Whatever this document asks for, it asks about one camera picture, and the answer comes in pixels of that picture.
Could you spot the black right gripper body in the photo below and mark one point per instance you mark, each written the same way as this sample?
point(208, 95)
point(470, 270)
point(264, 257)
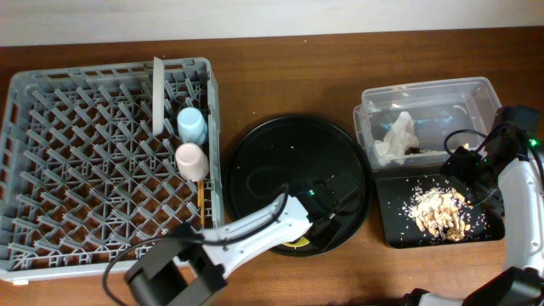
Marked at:
point(463, 171)

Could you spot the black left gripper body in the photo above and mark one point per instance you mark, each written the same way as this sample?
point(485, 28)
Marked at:
point(328, 208)

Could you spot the yellow bowl with food scraps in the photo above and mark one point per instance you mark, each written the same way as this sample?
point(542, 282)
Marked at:
point(301, 242)

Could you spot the gold brown snack wrapper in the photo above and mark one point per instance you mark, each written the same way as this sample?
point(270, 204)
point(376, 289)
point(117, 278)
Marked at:
point(413, 151)

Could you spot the white tissue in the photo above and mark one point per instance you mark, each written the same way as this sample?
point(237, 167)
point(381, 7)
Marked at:
point(397, 141)

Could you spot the wooden chopstick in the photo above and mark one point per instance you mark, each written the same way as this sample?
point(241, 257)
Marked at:
point(201, 201)

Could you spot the pink plastic cup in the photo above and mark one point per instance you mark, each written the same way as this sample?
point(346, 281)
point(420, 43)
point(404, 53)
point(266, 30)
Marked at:
point(192, 162)

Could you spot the light blue plastic cup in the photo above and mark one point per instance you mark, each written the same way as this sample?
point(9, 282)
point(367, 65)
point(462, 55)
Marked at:
point(192, 126)

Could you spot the white round plate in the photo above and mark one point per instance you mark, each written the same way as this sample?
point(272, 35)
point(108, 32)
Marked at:
point(158, 108)

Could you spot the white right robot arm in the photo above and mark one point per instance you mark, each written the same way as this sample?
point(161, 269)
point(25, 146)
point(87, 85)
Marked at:
point(506, 171)

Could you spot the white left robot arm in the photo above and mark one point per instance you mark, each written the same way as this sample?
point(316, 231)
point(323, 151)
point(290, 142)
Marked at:
point(188, 267)

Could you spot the grey dishwasher rack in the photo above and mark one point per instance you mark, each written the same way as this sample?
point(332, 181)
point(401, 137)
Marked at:
point(84, 179)

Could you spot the pile of rice grains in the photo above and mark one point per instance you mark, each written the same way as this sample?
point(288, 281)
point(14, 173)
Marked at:
point(477, 220)

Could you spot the pile of peanut shells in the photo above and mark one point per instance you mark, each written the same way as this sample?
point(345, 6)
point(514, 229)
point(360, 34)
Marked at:
point(438, 212)

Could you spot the round black tray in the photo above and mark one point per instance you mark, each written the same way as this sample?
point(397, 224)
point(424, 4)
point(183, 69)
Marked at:
point(281, 153)

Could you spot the clear plastic storage bin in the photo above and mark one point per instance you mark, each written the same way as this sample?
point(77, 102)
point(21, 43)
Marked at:
point(437, 109)

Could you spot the rectangular black tray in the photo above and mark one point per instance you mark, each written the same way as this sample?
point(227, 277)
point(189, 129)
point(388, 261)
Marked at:
point(397, 193)

